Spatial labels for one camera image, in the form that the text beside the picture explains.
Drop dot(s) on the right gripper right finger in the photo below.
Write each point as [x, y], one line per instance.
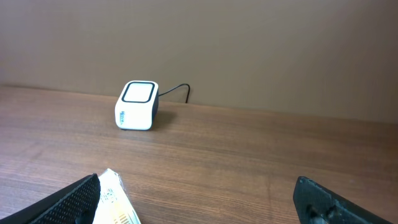
[315, 203]

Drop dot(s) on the cup noodles container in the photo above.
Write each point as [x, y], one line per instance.
[114, 206]

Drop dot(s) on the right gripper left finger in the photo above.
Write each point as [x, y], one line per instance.
[74, 204]

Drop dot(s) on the white barcode scanner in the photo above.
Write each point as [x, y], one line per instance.
[137, 105]

